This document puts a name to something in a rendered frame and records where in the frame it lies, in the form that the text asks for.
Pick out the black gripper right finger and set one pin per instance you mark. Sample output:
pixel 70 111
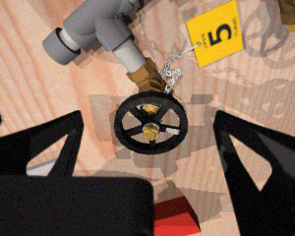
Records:
pixel 257 212

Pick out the yellow tag with silver chain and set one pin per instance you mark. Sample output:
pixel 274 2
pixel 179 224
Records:
pixel 218 33

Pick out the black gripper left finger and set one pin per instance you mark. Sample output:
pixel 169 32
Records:
pixel 19 148

